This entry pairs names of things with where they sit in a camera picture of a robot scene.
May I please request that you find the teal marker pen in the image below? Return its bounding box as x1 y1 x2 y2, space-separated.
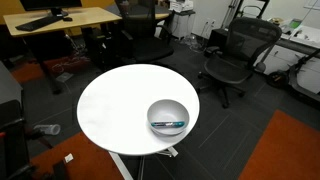
151 121 185 128

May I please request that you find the white bowl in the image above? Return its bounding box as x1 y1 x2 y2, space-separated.
147 99 190 136

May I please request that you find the white round table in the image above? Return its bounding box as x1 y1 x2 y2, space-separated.
77 64 200 180

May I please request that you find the wooden desk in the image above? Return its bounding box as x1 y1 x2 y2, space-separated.
2 6 123 95

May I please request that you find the black mesh office chair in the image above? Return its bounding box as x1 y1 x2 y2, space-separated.
198 17 282 108

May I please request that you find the clear plastic bottle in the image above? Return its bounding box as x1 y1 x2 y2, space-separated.
34 124 61 136

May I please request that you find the black computer mouse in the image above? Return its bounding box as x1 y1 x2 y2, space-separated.
63 17 73 22

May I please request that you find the black electric scooter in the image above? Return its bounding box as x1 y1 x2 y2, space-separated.
266 49 320 102

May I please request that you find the black monitor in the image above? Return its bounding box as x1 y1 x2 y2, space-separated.
20 0 82 16

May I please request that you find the white cabinet desk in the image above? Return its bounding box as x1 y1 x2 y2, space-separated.
255 22 320 94

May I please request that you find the black keyboard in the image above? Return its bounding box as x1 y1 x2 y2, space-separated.
16 16 62 32

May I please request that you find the black chair at left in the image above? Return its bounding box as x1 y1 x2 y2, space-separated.
0 100 53 180

